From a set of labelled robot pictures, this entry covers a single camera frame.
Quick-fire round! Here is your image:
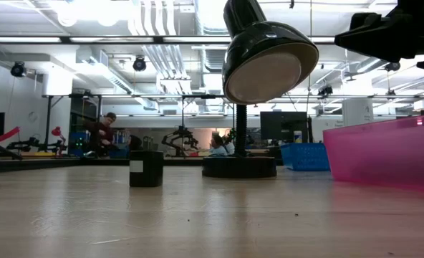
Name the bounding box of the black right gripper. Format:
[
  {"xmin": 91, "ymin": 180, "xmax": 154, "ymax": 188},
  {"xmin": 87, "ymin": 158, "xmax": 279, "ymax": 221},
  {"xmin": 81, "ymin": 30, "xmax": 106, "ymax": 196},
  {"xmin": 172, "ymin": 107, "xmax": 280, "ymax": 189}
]
[{"xmin": 334, "ymin": 0, "xmax": 424, "ymax": 72}]

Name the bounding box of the red plastic bin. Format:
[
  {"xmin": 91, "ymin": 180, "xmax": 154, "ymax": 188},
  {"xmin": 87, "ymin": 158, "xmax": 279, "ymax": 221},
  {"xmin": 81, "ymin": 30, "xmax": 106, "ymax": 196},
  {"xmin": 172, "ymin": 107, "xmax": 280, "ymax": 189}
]
[{"xmin": 322, "ymin": 113, "xmax": 424, "ymax": 194}]

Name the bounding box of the black joystick controller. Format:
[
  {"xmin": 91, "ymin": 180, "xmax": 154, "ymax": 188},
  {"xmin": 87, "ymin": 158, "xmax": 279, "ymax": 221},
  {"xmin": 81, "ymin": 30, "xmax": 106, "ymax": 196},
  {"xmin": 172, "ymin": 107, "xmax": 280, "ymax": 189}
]
[{"xmin": 201, "ymin": 0, "xmax": 320, "ymax": 179}]

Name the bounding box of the black monitor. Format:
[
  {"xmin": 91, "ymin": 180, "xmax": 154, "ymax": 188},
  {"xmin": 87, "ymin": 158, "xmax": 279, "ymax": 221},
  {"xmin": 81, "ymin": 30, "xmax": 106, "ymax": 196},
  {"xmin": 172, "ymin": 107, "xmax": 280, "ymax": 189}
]
[{"xmin": 260, "ymin": 111, "xmax": 309, "ymax": 141}]

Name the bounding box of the blue plastic basket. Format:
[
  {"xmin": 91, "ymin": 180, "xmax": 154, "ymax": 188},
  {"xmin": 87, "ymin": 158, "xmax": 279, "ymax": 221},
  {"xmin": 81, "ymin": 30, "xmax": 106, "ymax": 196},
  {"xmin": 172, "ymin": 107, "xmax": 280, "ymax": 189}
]
[{"xmin": 279, "ymin": 142, "xmax": 331, "ymax": 172}]

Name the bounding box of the small black cube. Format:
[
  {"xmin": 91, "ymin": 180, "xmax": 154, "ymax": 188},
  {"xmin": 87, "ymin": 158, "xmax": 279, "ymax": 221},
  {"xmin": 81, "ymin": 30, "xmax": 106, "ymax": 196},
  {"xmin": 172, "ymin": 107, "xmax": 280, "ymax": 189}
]
[{"xmin": 129, "ymin": 150, "xmax": 165, "ymax": 188}]

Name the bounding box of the red desk lamp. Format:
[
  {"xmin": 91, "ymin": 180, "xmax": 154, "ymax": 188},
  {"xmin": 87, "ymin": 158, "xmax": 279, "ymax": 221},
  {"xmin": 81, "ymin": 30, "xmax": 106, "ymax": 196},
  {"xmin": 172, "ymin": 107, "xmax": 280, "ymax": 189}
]
[{"xmin": 51, "ymin": 125, "xmax": 67, "ymax": 158}]

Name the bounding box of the black ceiling camera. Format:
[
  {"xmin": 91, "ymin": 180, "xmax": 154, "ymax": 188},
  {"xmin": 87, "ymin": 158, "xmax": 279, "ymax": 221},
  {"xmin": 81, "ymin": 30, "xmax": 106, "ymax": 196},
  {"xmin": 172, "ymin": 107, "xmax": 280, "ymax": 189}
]
[
  {"xmin": 10, "ymin": 61, "xmax": 27, "ymax": 78},
  {"xmin": 132, "ymin": 56, "xmax": 148, "ymax": 72}
]

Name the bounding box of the black background rig frame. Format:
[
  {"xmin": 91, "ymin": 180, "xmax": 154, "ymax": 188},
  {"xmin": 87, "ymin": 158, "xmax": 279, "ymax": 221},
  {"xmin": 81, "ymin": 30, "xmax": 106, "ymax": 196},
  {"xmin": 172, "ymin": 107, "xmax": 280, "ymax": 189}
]
[{"xmin": 42, "ymin": 93, "xmax": 234, "ymax": 158}]

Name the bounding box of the black aluminium table frame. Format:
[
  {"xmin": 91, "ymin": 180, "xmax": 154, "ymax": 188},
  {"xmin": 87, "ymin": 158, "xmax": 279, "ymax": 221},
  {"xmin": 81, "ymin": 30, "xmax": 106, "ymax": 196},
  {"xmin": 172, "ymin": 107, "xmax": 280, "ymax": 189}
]
[{"xmin": 0, "ymin": 156, "xmax": 281, "ymax": 176}]

